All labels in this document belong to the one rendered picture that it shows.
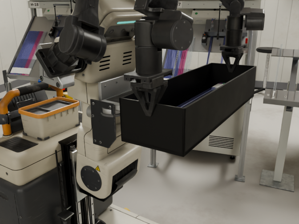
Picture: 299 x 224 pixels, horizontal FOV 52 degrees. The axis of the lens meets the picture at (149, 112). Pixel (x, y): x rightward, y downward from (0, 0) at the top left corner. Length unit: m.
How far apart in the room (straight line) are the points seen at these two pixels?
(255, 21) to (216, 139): 1.81
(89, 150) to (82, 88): 0.22
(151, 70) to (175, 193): 1.81
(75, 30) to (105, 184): 0.58
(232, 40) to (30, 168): 0.88
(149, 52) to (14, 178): 0.80
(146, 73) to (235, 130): 2.18
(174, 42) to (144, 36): 0.08
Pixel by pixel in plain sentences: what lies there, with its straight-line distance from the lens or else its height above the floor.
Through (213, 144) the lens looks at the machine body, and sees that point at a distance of 2.84.
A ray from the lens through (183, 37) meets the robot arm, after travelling 0.59.
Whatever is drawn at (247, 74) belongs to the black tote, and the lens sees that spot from 1.06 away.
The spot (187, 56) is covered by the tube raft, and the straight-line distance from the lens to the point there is 2.55.
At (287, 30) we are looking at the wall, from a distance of 5.48.
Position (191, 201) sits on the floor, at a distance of 2.31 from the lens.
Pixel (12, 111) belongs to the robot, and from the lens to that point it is 1.45.
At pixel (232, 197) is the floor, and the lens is 2.41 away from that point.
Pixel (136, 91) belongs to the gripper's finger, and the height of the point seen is 1.16.
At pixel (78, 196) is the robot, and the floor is 0.58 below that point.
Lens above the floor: 1.33
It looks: 19 degrees down
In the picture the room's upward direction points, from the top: straight up
